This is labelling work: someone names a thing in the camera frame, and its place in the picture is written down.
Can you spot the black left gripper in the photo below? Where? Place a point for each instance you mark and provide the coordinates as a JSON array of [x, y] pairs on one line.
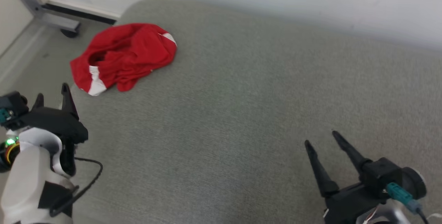
[[51, 120]]

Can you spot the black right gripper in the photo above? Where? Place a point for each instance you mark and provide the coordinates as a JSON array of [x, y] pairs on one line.
[[348, 205]]

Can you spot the red shorts with white stripe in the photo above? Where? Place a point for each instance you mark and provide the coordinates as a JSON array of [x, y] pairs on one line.
[[131, 51]]

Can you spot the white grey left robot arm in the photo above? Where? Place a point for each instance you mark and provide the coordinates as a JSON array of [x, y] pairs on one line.
[[24, 182]]

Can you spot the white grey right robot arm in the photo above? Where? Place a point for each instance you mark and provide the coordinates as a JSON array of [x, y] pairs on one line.
[[414, 182]]

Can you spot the black caster wheel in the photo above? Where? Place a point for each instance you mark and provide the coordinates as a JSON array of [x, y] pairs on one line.
[[70, 33]]

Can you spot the white and black skirting strip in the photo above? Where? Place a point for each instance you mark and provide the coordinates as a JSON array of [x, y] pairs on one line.
[[83, 13]]

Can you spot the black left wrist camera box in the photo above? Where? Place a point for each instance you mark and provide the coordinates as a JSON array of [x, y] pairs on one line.
[[13, 103]]

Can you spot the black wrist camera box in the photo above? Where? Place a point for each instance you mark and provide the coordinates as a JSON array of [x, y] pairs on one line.
[[13, 103], [380, 174]]

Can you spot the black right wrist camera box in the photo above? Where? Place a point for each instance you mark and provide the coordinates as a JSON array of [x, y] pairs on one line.
[[380, 174]]

